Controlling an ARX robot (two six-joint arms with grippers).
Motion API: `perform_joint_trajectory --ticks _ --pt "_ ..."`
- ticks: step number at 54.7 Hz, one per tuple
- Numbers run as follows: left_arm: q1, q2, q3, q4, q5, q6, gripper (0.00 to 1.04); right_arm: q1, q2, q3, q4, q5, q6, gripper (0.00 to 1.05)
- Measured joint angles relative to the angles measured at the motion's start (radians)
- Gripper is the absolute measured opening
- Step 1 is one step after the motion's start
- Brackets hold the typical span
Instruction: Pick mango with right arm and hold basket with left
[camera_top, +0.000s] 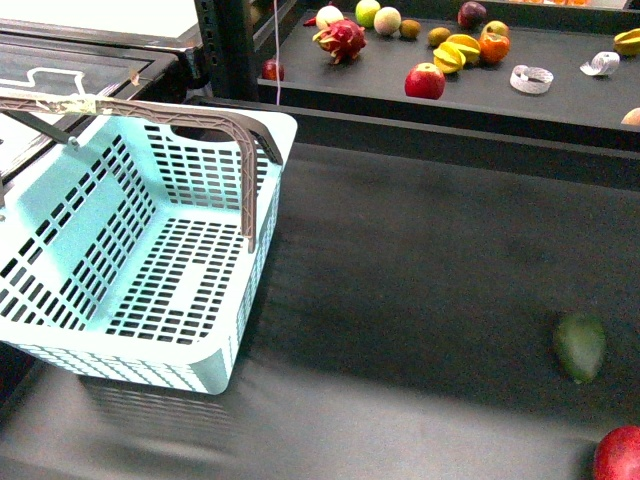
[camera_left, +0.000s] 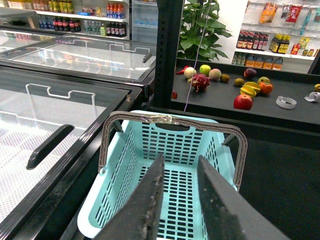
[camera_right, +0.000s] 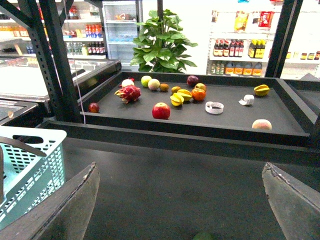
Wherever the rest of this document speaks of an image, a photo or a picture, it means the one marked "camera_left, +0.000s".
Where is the dark purple fruit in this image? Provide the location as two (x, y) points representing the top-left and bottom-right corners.
(243, 68), (257, 79)

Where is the pale round melon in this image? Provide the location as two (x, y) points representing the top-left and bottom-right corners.
(183, 66), (197, 79)

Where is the green potted plant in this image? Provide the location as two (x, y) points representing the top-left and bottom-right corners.
(177, 0), (232, 62)

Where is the brown kiwi right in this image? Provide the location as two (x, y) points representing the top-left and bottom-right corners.
(234, 78), (245, 87)

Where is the red apple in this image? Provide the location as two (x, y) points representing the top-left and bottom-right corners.
(233, 94), (254, 111)

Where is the far chest freezer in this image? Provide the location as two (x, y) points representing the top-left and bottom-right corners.
(0, 28), (156, 87)

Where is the small red fruit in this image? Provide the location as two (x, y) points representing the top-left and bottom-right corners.
(171, 90), (178, 100)

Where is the light blue plastic basket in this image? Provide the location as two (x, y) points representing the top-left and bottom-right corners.
(77, 110), (243, 240)

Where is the yellow starfruit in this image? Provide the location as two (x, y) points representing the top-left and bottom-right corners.
(240, 81), (261, 98)

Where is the brown kiwi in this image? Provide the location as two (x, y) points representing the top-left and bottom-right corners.
(234, 78), (245, 87)
(220, 74), (231, 83)

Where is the black shelf upright post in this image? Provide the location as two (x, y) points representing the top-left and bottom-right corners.
(153, 0), (185, 108)

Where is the grey basket handle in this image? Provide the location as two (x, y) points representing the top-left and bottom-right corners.
(97, 111), (248, 190)

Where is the white hanging cable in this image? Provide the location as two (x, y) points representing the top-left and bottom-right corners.
(183, 0), (213, 113)

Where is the orange persimmon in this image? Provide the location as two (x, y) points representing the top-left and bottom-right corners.
(259, 82), (274, 95)

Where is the near chest freezer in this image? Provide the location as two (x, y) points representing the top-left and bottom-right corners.
(0, 66), (142, 240)

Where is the pink peach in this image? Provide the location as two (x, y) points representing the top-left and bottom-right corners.
(209, 68), (222, 81)

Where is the pink dragon fruit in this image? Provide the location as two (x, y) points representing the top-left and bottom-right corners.
(187, 73), (210, 92)

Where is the brown kiwi left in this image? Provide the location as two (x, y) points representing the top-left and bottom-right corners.
(220, 74), (231, 83)

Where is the yellow fruit at edge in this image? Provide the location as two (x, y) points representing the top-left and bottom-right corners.
(314, 84), (320, 93)

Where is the chest freezer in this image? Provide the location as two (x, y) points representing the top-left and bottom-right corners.
(0, 28), (156, 87)
(0, 66), (142, 240)

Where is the black freezer lid handle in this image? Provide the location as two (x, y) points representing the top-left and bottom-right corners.
(26, 124), (75, 170)

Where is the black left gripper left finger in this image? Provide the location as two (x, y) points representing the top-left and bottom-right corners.
(94, 153), (165, 240)

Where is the red chili pepper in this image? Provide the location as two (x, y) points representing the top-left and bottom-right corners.
(175, 65), (189, 75)

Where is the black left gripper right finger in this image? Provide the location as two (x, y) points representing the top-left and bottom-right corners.
(197, 155), (289, 240)

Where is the green apple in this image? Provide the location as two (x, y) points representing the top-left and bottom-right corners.
(199, 64), (212, 77)

